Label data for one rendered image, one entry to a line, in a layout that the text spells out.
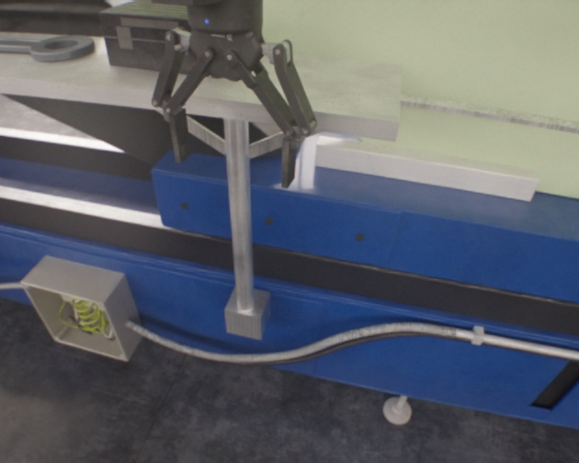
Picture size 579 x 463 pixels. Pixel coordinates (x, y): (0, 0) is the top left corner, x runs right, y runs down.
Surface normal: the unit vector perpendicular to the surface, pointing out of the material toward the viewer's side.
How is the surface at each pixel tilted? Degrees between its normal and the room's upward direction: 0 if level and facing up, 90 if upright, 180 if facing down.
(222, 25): 90
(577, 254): 90
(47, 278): 0
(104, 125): 90
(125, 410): 0
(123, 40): 90
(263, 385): 0
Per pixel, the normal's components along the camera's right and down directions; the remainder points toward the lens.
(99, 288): 0.04, -0.76
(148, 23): -0.29, 0.61
